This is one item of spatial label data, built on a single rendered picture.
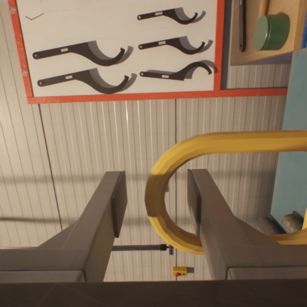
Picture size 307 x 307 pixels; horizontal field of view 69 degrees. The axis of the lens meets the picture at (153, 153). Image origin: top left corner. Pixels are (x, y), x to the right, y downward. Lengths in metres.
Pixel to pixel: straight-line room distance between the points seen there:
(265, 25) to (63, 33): 1.53
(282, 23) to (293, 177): 0.48
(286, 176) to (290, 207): 0.06
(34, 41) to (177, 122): 1.28
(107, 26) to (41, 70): 0.63
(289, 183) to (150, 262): 2.19
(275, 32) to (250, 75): 1.23
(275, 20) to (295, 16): 0.05
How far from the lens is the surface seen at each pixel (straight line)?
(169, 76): 1.81
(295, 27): 0.81
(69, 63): 1.98
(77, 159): 2.12
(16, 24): 2.17
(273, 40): 0.82
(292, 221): 0.51
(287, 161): 0.55
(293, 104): 0.53
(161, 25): 1.90
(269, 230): 0.59
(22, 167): 2.37
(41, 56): 2.02
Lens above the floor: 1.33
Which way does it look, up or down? 1 degrees up
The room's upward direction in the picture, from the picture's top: 92 degrees counter-clockwise
